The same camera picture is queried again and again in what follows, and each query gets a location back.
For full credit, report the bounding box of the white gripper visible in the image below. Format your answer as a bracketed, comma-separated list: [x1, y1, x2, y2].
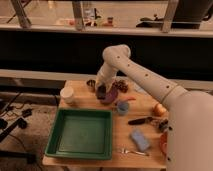
[95, 76, 114, 91]

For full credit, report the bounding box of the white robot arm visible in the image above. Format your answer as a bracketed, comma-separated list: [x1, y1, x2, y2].
[97, 44, 213, 171]

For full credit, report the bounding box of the small metal cup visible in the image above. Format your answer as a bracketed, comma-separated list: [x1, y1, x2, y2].
[86, 79, 96, 92]

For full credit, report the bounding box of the small blue cup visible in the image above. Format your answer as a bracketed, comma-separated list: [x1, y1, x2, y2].
[117, 101, 129, 116]

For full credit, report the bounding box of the white paper cup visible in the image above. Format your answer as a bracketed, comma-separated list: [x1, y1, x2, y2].
[60, 87, 74, 103]

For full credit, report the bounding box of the bunch of dark grapes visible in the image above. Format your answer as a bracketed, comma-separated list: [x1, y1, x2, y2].
[114, 80, 128, 93]

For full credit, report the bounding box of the purple bowl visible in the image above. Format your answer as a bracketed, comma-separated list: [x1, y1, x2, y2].
[97, 87, 118, 105]

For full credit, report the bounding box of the orange carrot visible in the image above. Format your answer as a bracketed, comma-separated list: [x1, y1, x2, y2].
[122, 97, 136, 101]

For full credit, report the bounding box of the orange fruit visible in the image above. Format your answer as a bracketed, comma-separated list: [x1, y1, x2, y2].
[153, 103, 167, 117]

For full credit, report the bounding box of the green plastic tray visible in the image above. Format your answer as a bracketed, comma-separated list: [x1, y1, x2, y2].
[45, 109, 113, 160]

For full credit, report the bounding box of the small dark toy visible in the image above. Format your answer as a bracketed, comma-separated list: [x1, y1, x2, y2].
[157, 119, 168, 132]

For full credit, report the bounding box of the silver fork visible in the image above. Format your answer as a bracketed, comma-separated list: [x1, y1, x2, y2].
[116, 148, 149, 156]

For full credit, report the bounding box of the blue sponge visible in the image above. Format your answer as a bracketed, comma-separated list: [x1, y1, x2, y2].
[130, 129, 150, 152]

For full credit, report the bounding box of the red bowl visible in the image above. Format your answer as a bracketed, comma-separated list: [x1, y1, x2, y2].
[159, 132, 167, 156]

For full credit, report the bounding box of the black handled knife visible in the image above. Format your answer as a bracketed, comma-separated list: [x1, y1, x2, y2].
[128, 117, 154, 125]

